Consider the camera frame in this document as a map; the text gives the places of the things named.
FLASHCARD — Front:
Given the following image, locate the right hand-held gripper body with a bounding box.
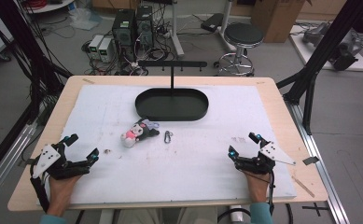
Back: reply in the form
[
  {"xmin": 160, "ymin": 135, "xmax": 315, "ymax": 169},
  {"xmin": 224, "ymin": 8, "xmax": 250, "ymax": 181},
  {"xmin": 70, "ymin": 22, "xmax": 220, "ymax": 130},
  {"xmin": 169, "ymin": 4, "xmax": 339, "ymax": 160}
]
[{"xmin": 235, "ymin": 141, "xmax": 297, "ymax": 175}]

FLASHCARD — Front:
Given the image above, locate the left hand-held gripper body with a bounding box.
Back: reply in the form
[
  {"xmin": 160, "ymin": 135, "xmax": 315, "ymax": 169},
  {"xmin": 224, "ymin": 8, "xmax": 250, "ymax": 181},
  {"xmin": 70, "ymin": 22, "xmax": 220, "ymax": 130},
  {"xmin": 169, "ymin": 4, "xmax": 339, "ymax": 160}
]
[{"xmin": 32, "ymin": 143, "xmax": 91, "ymax": 181}]

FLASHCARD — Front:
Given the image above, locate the black pink plush toy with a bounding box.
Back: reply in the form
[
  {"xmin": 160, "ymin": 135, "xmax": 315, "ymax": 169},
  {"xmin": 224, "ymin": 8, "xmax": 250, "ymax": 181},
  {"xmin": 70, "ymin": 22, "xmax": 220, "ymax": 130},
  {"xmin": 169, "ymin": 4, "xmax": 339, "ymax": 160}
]
[{"xmin": 120, "ymin": 118, "xmax": 161, "ymax": 148}]

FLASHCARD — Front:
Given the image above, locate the black hook stand with tray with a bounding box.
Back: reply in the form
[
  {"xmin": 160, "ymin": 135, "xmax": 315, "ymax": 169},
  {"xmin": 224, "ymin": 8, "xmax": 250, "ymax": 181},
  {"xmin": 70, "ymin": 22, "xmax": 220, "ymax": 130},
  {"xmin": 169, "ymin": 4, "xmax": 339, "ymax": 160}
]
[{"xmin": 134, "ymin": 60, "xmax": 210, "ymax": 122}]

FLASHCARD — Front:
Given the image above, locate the person's right hand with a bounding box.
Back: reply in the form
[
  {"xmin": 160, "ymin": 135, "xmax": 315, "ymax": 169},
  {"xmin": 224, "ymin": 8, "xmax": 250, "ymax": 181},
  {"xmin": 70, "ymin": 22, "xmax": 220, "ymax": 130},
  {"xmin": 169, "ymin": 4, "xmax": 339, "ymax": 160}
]
[{"xmin": 244, "ymin": 171, "xmax": 272, "ymax": 198}]

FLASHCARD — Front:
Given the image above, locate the person's left hand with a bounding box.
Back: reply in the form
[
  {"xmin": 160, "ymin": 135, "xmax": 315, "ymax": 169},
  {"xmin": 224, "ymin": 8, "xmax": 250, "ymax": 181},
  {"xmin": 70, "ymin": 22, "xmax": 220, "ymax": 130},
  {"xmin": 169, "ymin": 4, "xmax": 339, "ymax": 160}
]
[{"xmin": 48, "ymin": 175, "xmax": 84, "ymax": 205}]

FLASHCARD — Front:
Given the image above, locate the thin wooden stick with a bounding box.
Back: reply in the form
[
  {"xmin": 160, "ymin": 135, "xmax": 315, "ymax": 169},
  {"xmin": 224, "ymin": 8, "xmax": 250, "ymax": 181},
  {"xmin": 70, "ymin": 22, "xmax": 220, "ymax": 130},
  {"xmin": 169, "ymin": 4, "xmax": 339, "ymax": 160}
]
[{"xmin": 290, "ymin": 175, "xmax": 316, "ymax": 199}]

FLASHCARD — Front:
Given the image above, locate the white foam board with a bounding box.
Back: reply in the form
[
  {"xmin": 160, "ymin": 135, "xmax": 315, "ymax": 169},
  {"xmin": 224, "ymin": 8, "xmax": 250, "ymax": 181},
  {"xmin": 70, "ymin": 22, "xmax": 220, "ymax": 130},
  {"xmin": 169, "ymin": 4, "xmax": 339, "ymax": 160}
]
[{"xmin": 35, "ymin": 84, "xmax": 298, "ymax": 206}]

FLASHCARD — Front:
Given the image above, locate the black tape cross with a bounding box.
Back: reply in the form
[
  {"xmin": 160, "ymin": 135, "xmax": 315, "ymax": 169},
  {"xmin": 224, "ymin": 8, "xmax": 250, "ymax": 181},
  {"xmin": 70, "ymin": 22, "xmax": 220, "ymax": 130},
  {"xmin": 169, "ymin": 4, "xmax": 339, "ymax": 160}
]
[{"xmin": 301, "ymin": 202, "xmax": 330, "ymax": 217}]

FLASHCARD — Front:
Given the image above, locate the white power supply unit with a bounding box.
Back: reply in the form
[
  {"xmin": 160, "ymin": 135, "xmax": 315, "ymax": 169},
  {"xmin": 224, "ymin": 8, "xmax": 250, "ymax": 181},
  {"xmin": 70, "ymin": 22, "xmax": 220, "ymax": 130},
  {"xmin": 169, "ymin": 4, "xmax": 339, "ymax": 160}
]
[
  {"xmin": 97, "ymin": 37, "xmax": 115, "ymax": 63},
  {"xmin": 88, "ymin": 34, "xmax": 105, "ymax": 61}
]

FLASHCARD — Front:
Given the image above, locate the white floor board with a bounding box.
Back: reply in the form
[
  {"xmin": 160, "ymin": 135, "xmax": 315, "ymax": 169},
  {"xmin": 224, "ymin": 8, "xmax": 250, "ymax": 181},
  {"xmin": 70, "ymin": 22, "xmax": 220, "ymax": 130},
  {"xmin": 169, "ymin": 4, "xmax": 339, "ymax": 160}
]
[{"xmin": 288, "ymin": 24, "xmax": 363, "ymax": 73}]

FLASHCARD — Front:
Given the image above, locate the black round stool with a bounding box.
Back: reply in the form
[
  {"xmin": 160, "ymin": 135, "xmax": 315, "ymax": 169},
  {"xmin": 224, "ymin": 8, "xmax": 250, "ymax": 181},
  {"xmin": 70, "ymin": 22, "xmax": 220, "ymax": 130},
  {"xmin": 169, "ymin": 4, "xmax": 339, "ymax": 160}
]
[{"xmin": 216, "ymin": 22, "xmax": 265, "ymax": 77}]

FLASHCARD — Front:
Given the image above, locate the brown cardboard box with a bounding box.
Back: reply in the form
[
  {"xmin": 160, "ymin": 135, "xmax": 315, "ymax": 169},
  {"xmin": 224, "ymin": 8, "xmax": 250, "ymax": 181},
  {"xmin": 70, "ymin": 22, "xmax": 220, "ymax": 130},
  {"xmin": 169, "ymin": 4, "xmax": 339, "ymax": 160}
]
[{"xmin": 250, "ymin": 0, "xmax": 309, "ymax": 44}]

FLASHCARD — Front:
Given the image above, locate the black computer tower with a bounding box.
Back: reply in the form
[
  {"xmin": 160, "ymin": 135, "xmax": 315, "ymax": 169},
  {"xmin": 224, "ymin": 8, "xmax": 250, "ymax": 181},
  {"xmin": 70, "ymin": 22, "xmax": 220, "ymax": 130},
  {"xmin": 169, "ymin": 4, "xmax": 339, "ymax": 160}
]
[
  {"xmin": 135, "ymin": 5, "xmax": 155, "ymax": 49},
  {"xmin": 111, "ymin": 8, "xmax": 137, "ymax": 63}
]

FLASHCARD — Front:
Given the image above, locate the clear plastic bag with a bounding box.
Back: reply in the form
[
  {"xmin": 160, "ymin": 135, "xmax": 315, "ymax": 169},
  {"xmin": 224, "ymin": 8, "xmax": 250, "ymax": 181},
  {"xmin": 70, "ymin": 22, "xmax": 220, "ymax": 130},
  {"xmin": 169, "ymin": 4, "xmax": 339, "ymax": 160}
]
[{"xmin": 68, "ymin": 7, "xmax": 103, "ymax": 31}]

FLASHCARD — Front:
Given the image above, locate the white desk leg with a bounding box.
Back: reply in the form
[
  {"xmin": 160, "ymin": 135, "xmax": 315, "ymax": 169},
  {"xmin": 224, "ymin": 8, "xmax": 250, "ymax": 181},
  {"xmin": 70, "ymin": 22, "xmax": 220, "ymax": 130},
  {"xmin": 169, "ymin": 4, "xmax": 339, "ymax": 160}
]
[
  {"xmin": 219, "ymin": 0, "xmax": 237, "ymax": 52},
  {"xmin": 169, "ymin": 0, "xmax": 186, "ymax": 59}
]

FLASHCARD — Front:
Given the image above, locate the flat black box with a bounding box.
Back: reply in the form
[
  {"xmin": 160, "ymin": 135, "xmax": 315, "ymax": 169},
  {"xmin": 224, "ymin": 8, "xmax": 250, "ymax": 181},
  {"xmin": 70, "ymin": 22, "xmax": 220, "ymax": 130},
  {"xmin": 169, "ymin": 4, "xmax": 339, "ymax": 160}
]
[{"xmin": 200, "ymin": 12, "xmax": 225, "ymax": 34}]

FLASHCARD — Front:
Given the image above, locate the grey machine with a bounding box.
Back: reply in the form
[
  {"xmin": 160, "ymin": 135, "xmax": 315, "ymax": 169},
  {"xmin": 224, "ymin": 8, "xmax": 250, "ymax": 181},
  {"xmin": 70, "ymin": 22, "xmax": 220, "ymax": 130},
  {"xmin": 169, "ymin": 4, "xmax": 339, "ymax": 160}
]
[{"xmin": 301, "ymin": 21, "xmax": 363, "ymax": 72}]

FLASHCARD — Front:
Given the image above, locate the white round table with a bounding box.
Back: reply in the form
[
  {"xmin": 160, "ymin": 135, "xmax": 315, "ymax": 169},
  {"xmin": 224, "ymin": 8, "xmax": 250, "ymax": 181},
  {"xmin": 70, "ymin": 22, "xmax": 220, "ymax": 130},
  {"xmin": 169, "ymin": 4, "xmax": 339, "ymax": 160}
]
[{"xmin": 22, "ymin": 0, "xmax": 77, "ymax": 14}]

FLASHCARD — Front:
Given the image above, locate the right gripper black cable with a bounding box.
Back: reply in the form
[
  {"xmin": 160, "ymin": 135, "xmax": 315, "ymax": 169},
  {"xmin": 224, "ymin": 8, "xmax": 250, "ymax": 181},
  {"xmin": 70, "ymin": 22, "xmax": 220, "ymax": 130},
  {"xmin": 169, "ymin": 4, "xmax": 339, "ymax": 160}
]
[{"xmin": 267, "ymin": 170, "xmax": 277, "ymax": 217}]

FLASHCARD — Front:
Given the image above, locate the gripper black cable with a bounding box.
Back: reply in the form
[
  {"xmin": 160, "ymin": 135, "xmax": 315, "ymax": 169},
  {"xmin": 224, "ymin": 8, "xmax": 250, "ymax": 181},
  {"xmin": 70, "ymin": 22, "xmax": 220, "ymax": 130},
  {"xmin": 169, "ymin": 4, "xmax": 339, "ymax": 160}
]
[
  {"xmin": 29, "ymin": 166, "xmax": 51, "ymax": 215},
  {"xmin": 267, "ymin": 170, "xmax": 277, "ymax": 217}
]

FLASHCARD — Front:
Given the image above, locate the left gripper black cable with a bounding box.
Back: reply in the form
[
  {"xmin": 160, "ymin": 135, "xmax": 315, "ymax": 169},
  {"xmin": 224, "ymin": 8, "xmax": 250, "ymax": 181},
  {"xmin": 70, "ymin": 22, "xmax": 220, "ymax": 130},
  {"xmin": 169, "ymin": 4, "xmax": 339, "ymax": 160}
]
[{"xmin": 29, "ymin": 166, "xmax": 51, "ymax": 215}]

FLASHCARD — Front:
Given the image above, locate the aluminium rail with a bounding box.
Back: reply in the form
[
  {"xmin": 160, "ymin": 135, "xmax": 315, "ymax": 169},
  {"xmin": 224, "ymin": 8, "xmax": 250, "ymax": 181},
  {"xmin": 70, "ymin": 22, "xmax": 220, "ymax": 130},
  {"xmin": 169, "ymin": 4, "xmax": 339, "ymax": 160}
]
[
  {"xmin": 284, "ymin": 99, "xmax": 352, "ymax": 224},
  {"xmin": 0, "ymin": 122, "xmax": 39, "ymax": 208}
]

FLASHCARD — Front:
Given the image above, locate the black metal frame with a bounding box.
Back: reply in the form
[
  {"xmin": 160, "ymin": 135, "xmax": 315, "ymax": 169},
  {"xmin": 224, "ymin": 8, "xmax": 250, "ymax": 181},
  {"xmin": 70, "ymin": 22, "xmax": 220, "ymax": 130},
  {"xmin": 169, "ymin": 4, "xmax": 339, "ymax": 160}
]
[
  {"xmin": 276, "ymin": 0, "xmax": 363, "ymax": 135},
  {"xmin": 0, "ymin": 0, "xmax": 75, "ymax": 185}
]

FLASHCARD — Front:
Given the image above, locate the tangle of floor cables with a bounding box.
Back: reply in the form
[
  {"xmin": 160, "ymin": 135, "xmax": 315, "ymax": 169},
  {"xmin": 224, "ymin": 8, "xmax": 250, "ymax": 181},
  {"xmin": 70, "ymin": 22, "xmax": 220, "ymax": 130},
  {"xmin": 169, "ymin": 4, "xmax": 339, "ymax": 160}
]
[{"xmin": 81, "ymin": 12, "xmax": 173, "ymax": 77}]

